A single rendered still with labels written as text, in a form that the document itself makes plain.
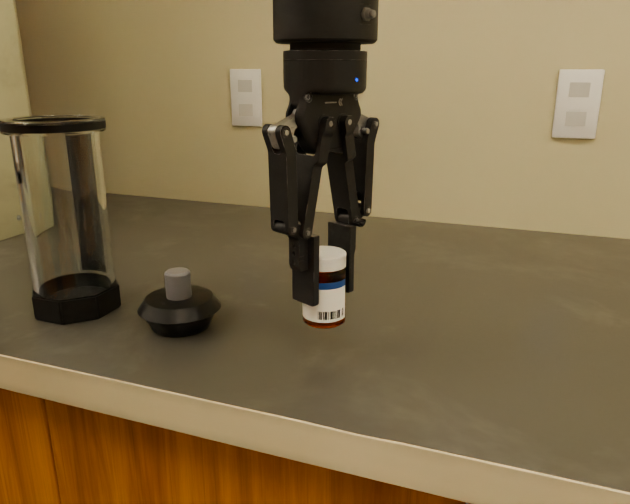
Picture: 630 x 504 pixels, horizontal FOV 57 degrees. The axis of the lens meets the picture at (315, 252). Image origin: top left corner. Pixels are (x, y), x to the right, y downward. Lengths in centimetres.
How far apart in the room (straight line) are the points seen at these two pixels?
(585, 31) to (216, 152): 74
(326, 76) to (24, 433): 52
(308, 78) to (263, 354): 28
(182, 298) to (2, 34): 63
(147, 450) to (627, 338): 52
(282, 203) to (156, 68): 89
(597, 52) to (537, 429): 74
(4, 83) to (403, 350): 80
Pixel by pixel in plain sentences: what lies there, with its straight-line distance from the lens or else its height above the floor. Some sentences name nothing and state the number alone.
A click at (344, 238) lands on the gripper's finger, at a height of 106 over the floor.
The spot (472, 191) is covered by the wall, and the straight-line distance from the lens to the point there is 114.
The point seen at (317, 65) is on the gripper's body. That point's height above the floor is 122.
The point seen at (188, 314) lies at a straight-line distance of 63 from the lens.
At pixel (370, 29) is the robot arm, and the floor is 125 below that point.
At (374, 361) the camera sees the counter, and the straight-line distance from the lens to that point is 59.
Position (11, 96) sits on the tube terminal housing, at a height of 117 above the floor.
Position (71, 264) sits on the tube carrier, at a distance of 70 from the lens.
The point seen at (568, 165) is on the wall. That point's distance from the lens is 113.
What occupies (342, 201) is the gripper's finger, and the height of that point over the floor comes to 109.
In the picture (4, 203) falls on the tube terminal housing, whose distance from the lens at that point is 112.
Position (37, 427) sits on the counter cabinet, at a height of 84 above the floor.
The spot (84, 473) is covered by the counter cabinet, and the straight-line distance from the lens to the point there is 73.
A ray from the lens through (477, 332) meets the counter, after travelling 67.
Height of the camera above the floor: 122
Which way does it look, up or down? 18 degrees down
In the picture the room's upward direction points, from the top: straight up
